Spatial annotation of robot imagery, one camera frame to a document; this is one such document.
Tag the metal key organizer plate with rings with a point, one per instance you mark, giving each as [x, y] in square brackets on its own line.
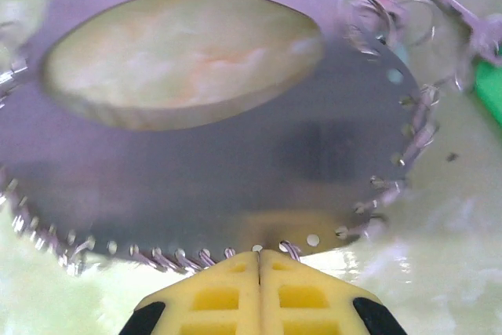
[196, 178]

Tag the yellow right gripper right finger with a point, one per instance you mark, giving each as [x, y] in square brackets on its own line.
[306, 296]

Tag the green key tag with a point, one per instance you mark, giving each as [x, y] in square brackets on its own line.
[490, 88]

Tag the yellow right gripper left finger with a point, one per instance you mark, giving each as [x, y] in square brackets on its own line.
[219, 296]

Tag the silver key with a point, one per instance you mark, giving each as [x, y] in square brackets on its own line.
[470, 25]

